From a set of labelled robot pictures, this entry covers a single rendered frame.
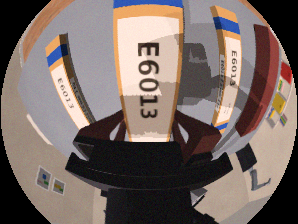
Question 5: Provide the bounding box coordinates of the white electrode pack with blue and orange bands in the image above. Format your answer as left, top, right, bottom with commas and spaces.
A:
210, 5, 242, 133

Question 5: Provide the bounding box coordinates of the white welding electrode pack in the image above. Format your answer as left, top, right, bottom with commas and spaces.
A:
113, 0, 183, 142

